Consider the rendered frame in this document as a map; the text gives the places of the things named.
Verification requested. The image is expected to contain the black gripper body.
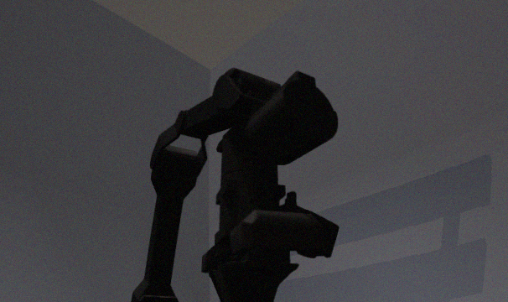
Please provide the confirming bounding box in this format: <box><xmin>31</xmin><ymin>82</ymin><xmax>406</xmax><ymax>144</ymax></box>
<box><xmin>201</xmin><ymin>170</ymin><xmax>324</xmax><ymax>273</ymax></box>

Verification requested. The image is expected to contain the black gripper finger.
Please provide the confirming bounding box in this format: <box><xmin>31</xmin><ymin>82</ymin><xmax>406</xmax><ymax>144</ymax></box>
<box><xmin>222</xmin><ymin>262</ymin><xmax>299</xmax><ymax>302</ymax></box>
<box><xmin>209</xmin><ymin>270</ymin><xmax>232</xmax><ymax>302</ymax></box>

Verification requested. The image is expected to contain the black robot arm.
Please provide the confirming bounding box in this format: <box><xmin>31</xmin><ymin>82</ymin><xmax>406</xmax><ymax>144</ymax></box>
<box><xmin>131</xmin><ymin>68</ymin><xmax>340</xmax><ymax>302</ymax></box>

